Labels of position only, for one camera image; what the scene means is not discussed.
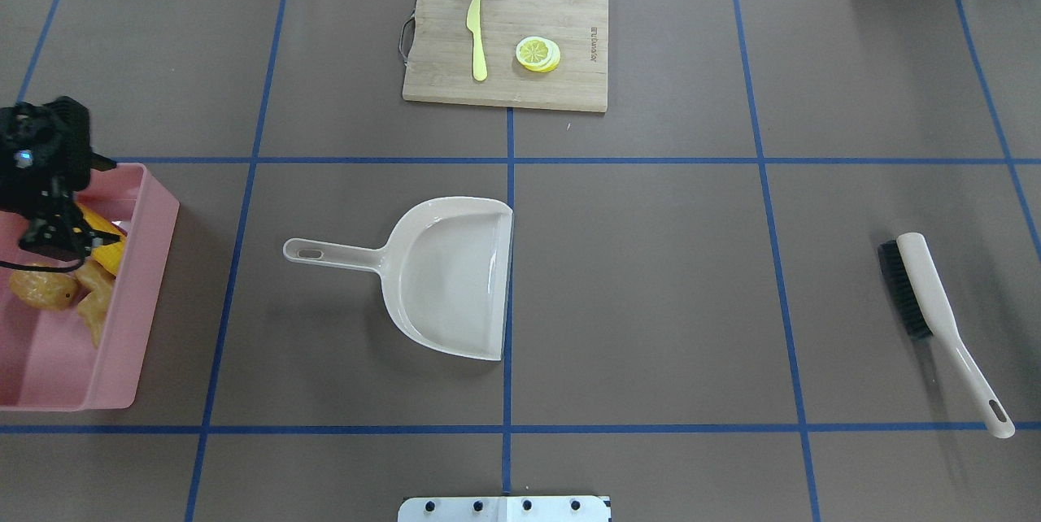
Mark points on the yellow toy lemon slice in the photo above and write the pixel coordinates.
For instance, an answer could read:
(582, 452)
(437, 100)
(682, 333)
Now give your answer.
(538, 54)

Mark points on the beige hand brush black bristles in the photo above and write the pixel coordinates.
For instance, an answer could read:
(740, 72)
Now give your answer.
(917, 291)

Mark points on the bamboo cutting board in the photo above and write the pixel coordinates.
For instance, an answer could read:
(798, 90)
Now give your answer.
(438, 65)

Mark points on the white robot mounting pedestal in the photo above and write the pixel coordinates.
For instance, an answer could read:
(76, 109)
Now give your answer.
(507, 508)

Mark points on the beige plastic dustpan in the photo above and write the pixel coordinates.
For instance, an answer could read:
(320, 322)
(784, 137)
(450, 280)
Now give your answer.
(444, 272)

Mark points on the tan toy ginger root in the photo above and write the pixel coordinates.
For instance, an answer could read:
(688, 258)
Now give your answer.
(99, 286)

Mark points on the yellow toy corn cob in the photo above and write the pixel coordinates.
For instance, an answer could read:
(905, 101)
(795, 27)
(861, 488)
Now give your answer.
(108, 256)

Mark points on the pink plastic bin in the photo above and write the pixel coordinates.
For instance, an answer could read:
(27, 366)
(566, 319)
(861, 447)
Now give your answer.
(48, 360)

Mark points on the brown toy potato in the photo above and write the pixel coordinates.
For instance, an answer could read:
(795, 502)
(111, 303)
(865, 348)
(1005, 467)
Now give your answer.
(46, 291)

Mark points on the yellow plastic toy knife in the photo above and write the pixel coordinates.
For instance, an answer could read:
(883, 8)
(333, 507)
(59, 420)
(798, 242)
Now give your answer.
(473, 22)

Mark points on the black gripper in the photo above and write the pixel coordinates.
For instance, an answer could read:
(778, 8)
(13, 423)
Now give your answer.
(32, 190)

